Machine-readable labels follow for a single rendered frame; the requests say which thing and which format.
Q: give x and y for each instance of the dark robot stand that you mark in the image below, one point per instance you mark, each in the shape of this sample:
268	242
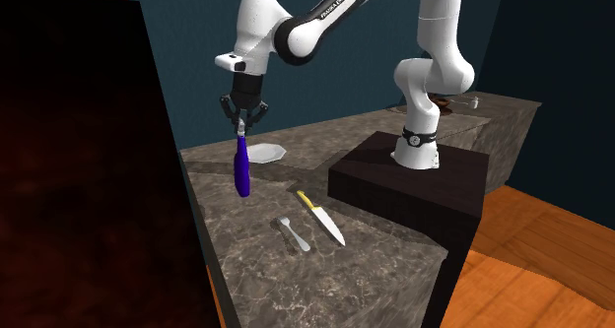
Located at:
413	188

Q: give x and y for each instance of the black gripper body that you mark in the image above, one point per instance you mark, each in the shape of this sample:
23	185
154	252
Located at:
247	90

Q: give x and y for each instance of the dark brown tall cabinet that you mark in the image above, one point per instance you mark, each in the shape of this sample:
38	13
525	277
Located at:
81	173

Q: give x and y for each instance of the white plate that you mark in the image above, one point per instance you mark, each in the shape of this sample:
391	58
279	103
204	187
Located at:
265	153

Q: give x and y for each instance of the silver fork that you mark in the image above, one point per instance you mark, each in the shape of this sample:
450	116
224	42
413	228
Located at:
296	237

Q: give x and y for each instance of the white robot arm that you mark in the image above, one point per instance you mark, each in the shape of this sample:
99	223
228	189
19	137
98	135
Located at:
435	34

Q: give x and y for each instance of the small white cylinder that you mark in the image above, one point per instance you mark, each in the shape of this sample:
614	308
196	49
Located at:
473	102

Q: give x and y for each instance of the brown bowl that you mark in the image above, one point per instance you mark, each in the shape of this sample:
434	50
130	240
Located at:
443	103

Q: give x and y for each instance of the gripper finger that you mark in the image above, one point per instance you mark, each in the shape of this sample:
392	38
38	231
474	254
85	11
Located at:
229	108
258	114

